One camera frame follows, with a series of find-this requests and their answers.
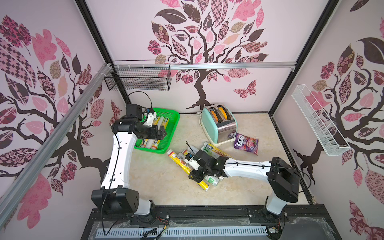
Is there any short yellow wrap roll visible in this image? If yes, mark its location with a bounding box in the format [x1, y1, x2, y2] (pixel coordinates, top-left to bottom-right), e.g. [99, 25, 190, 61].
[143, 116, 160, 149]

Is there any green-label wrap roll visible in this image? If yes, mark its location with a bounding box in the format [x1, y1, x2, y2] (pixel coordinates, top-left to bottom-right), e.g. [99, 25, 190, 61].
[201, 142, 220, 159]

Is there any clear white-label wrap roll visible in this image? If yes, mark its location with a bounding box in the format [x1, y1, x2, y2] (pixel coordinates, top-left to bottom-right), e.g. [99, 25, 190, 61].
[177, 152, 220, 187]

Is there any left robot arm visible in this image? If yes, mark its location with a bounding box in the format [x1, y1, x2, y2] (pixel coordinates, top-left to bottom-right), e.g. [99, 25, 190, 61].
[91, 105, 167, 215]

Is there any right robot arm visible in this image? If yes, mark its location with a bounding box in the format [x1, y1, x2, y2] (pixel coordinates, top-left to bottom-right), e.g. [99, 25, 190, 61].
[185, 150, 301, 216]

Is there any yellow red wrap roll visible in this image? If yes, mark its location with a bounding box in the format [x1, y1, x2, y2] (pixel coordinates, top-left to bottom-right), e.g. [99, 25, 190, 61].
[207, 142, 232, 158]

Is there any green plastic basket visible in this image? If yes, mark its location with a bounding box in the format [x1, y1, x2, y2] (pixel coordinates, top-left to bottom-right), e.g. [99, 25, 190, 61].
[134, 108, 180, 155]

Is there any mint green toaster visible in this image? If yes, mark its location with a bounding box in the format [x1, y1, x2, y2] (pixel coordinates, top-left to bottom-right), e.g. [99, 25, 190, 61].
[200, 104, 238, 147]

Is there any purple Fox's candy bag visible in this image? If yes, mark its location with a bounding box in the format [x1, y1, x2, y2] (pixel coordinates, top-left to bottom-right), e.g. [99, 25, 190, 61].
[234, 133, 259, 155]

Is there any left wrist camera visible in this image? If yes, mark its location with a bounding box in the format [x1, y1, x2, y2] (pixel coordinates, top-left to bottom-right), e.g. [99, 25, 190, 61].
[144, 108, 157, 127]

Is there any black wire wall basket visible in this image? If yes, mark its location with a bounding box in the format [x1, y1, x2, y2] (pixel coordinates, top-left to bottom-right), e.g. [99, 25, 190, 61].
[104, 60, 172, 92]

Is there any white slotted cable duct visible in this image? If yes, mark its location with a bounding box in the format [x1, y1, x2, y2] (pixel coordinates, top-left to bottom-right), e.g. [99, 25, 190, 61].
[94, 226, 268, 240]

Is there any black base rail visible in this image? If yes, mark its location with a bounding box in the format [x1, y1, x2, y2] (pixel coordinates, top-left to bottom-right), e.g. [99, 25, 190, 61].
[82, 205, 336, 237]

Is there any aluminium rail back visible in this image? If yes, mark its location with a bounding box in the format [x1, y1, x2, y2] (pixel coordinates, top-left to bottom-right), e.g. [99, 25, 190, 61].
[114, 62, 297, 70]

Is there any aluminium rail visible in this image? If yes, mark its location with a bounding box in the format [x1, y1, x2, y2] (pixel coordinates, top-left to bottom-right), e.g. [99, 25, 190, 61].
[1, 63, 113, 228]
[114, 62, 297, 70]

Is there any white wire wall shelf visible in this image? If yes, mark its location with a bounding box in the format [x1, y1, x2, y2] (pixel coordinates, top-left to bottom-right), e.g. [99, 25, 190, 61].
[292, 85, 352, 157]

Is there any aluminium rail left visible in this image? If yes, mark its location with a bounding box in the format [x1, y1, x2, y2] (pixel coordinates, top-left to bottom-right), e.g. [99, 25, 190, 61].
[1, 63, 113, 228]

